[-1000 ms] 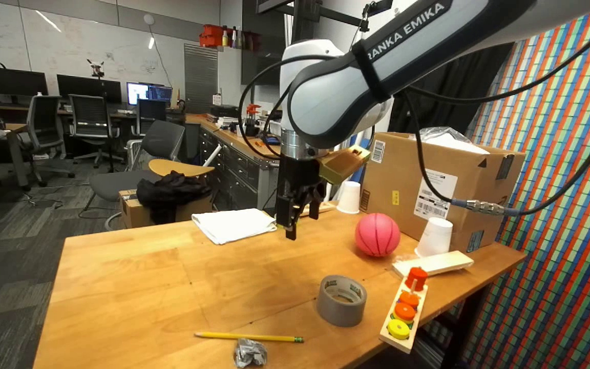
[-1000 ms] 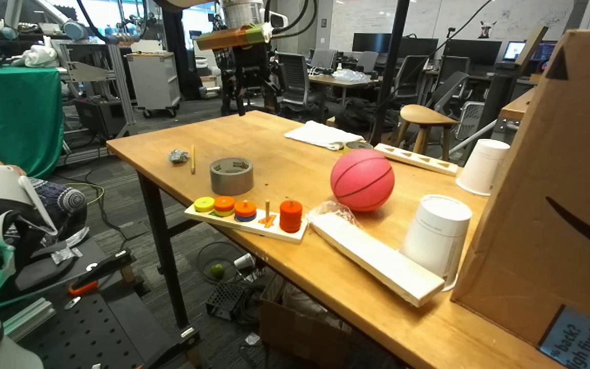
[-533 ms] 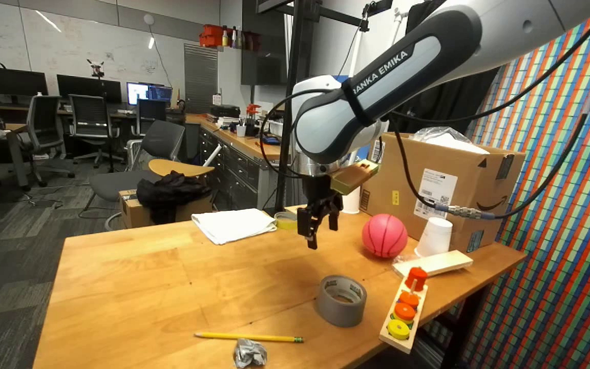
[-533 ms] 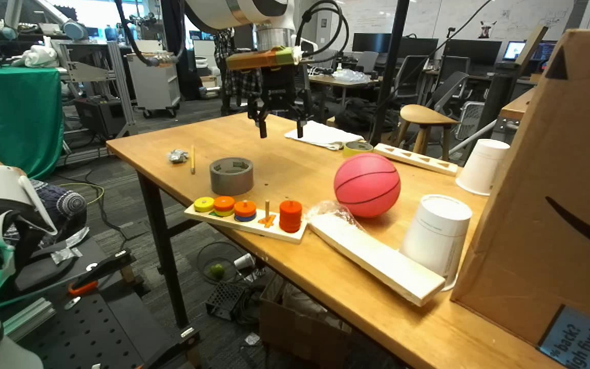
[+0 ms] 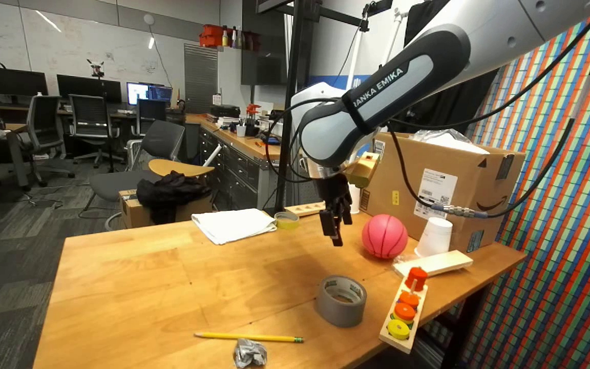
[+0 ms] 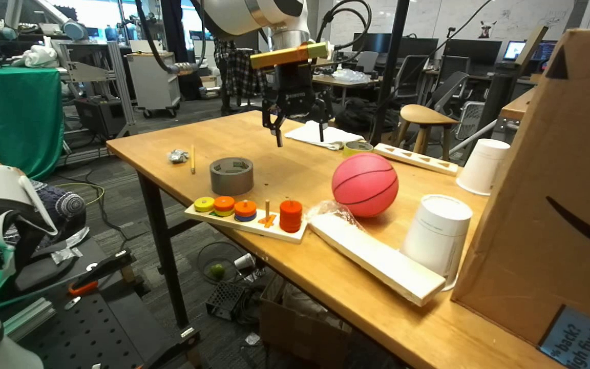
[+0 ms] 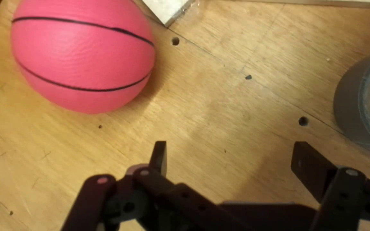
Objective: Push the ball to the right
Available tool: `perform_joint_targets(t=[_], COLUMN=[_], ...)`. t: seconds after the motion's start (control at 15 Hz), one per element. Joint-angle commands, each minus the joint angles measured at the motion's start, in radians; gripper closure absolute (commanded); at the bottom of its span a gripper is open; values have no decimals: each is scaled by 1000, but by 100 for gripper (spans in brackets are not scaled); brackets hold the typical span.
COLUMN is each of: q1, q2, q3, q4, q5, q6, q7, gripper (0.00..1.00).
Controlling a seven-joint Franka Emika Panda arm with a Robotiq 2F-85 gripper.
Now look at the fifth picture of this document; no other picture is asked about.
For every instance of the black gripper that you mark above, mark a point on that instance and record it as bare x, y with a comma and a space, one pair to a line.
339, 196

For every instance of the red toy basketball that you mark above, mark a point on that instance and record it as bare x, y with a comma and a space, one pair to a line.
383, 236

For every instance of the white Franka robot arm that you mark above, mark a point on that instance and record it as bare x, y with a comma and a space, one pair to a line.
389, 83

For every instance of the crumpled grey tape ball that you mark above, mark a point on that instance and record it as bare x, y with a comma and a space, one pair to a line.
249, 354

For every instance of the small yellow tape roll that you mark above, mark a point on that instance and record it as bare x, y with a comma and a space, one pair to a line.
286, 219

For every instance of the white paper pad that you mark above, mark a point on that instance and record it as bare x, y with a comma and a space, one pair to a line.
232, 227

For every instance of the white plastic cup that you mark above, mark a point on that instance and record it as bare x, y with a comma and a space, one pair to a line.
435, 238

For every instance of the white plastic-wrapped block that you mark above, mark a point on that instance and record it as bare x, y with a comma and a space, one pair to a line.
435, 262

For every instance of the wooden workbench with drawers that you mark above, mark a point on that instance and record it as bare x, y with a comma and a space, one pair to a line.
241, 161

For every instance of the wooden peg stacking board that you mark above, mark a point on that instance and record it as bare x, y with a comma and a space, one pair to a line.
419, 315

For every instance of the yellow pencil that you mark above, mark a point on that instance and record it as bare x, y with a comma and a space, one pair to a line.
246, 336

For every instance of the large brown cardboard box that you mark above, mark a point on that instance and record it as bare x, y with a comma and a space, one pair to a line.
476, 177

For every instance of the black bag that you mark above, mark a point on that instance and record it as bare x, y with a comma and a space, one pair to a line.
164, 196

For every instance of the round wooden stool top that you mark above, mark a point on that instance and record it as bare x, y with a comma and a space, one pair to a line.
172, 166

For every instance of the grey office chair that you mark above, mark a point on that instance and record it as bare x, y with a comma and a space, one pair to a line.
159, 139

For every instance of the low cardboard box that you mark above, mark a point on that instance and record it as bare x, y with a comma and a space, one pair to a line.
132, 211

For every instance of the red container on shelf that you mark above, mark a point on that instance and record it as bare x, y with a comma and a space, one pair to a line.
212, 36

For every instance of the lit blue monitor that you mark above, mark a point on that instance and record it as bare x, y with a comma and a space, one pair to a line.
147, 93

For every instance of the black office chair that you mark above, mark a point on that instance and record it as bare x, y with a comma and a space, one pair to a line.
42, 130
90, 124

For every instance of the wide black monitor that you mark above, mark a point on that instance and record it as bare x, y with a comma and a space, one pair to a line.
4, 83

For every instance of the yellow wrist camera mount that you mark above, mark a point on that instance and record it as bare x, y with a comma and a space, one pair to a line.
366, 170

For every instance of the grey duct tape roll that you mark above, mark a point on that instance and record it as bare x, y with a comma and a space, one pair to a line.
339, 311

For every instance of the black camera stand pole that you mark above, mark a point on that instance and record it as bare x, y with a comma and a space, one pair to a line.
294, 69

